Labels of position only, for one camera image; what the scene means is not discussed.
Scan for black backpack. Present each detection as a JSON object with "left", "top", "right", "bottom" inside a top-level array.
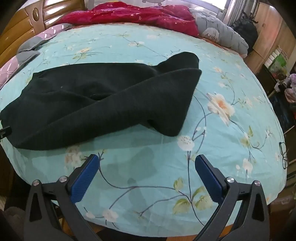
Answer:
[{"left": 232, "top": 11, "right": 258, "bottom": 51}]

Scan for red blanket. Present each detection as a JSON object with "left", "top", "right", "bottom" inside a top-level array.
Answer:
[{"left": 54, "top": 3, "right": 200, "bottom": 38}]

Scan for floral light blue bed sheet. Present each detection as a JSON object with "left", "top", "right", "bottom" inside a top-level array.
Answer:
[{"left": 0, "top": 23, "right": 289, "bottom": 227}]

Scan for grey pink patterned pillow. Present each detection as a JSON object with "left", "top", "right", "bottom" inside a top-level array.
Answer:
[
  {"left": 17, "top": 23, "right": 70, "bottom": 52},
  {"left": 0, "top": 50, "right": 41, "bottom": 90}
]

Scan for black pants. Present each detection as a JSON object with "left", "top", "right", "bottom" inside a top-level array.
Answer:
[{"left": 0, "top": 52, "right": 203, "bottom": 150}]

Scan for black eyeglasses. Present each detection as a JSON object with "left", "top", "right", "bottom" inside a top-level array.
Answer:
[{"left": 279, "top": 141, "right": 289, "bottom": 170}]

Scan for grey quilted pillow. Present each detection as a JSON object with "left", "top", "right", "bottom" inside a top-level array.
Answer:
[{"left": 189, "top": 8, "right": 249, "bottom": 55}]

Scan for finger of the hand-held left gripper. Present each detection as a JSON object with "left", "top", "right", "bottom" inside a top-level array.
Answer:
[{"left": 0, "top": 126, "right": 12, "bottom": 140}]

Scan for cluttered shelf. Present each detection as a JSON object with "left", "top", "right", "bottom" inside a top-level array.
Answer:
[{"left": 264, "top": 45, "right": 292, "bottom": 80}]

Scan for pile of clothes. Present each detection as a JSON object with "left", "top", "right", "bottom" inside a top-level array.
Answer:
[{"left": 284, "top": 73, "right": 296, "bottom": 103}]

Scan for wooden headboard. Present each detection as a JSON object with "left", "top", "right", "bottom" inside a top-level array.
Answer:
[{"left": 0, "top": 0, "right": 86, "bottom": 68}]

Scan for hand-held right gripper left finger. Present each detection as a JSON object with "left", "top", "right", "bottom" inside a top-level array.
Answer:
[{"left": 23, "top": 153, "right": 102, "bottom": 241}]

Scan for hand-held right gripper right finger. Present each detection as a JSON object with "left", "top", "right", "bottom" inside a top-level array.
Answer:
[{"left": 193, "top": 154, "right": 271, "bottom": 241}]

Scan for wooden wardrobe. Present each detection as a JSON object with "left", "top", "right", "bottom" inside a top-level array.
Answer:
[{"left": 244, "top": 2, "right": 292, "bottom": 73}]

